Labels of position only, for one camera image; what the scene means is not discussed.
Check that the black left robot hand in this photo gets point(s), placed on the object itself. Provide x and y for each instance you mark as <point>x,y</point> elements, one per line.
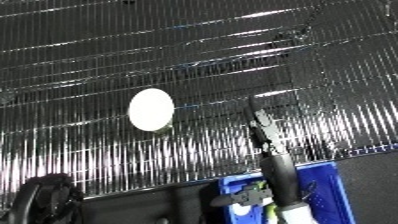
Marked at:
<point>54,196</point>

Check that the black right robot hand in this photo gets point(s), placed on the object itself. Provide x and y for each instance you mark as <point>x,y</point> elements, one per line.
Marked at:
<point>277,166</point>

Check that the pale right robot arm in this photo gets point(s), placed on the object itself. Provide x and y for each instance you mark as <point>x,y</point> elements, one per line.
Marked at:
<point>297,215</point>

